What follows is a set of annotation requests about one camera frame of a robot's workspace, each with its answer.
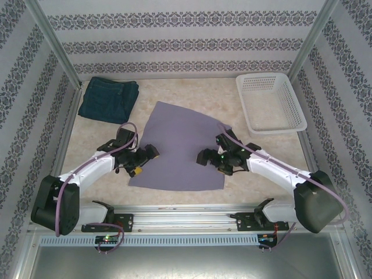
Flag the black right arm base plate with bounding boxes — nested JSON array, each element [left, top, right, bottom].
[[235, 212, 290, 233]]

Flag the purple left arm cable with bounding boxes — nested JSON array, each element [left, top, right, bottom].
[[55, 121, 139, 254]]

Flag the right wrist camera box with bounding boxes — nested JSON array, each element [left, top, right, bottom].
[[214, 132, 234, 149]]

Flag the aluminium corner post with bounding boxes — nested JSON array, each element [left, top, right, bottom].
[[24, 0, 84, 90], [289, 0, 341, 79]]

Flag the white slotted cable duct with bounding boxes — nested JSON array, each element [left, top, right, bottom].
[[39, 234, 259, 246]]

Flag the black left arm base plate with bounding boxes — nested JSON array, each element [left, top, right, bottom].
[[81, 213, 134, 233]]

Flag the lilac skirt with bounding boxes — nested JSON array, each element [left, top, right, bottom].
[[127, 101, 233, 192]]

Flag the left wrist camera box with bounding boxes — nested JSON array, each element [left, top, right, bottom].
[[115, 128, 138, 148]]

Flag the blue denim jeans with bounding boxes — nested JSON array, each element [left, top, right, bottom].
[[78, 76, 140, 124]]

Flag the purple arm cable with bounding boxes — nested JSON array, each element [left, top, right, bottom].
[[217, 123, 349, 253], [55, 121, 139, 254]]

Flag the white plastic basket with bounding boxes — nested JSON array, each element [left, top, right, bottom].
[[235, 72, 308, 135]]

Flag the aluminium cross rail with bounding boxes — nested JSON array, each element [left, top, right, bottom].
[[27, 203, 344, 233]]

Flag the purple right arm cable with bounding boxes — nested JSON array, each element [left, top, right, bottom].
[[217, 123, 349, 253]]

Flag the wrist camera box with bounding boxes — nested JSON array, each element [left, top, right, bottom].
[[214, 132, 234, 149], [115, 128, 138, 148]]

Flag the grey metal shelf panel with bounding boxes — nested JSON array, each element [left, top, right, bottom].
[[28, 244, 355, 279]]

